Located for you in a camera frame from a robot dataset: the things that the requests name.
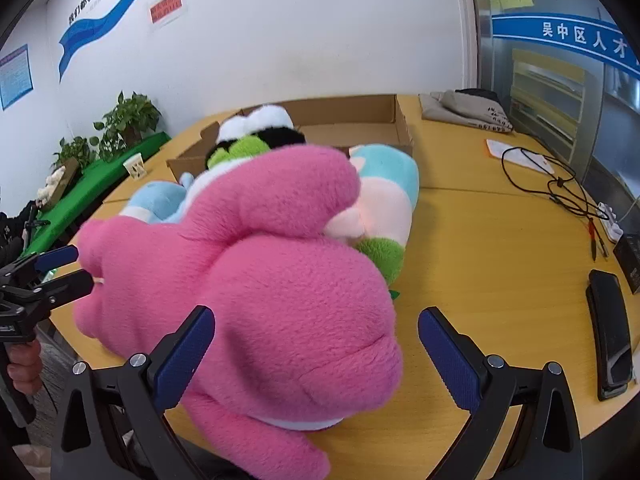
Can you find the small potted plant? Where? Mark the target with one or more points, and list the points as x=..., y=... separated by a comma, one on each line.
x=75, y=152

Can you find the large potted plant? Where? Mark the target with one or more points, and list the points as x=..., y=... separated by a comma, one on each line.
x=127, y=115

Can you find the white paper sheet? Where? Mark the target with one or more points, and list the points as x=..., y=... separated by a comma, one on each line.
x=500, y=149

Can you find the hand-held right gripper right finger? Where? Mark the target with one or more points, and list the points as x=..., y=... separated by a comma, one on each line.
x=450, y=360

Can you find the white fluffy ornament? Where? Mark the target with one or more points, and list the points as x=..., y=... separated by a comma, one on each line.
x=52, y=182

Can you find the panda plush toy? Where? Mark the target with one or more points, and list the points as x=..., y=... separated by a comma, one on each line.
x=265, y=119

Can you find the red-tipped test leads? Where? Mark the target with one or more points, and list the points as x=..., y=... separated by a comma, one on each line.
x=592, y=240

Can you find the blue wall poster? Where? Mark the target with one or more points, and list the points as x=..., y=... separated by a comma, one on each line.
x=15, y=77

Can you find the light blue plush toy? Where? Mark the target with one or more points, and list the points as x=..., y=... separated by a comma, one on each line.
x=155, y=200

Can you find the dark bundle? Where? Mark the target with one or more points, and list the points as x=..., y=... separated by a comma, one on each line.
x=12, y=237

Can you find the green table cloth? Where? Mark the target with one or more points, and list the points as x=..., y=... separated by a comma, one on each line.
x=100, y=180

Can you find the small black box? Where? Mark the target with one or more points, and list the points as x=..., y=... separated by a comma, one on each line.
x=629, y=262

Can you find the person's left hand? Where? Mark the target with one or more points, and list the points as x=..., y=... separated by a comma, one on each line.
x=26, y=367

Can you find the beige cloth bag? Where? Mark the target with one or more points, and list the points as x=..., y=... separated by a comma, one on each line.
x=460, y=110

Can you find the pink plush toy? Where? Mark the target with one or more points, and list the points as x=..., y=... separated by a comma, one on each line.
x=280, y=285

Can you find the red wall sign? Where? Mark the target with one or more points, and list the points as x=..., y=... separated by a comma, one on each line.
x=166, y=7

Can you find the blue wave wall decal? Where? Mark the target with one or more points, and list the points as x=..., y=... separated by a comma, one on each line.
x=100, y=25

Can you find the long black case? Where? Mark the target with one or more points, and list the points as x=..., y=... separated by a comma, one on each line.
x=607, y=330

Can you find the white power strip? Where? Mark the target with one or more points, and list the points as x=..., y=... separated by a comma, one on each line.
x=611, y=222

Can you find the patterned paper cup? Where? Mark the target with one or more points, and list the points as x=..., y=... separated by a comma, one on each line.
x=135, y=166

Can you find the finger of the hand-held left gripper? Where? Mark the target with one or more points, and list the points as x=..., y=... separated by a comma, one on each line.
x=70, y=286
x=57, y=257

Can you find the cardboard box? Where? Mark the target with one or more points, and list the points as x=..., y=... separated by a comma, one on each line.
x=350, y=110

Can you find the black cloth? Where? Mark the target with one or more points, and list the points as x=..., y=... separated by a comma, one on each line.
x=477, y=94

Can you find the blue glass sign strip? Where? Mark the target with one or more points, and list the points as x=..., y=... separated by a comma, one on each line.
x=560, y=35

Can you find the pastel striped plush toy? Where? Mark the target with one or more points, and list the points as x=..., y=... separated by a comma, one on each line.
x=385, y=195

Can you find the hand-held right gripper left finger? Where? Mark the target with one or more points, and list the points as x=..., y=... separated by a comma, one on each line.
x=184, y=357

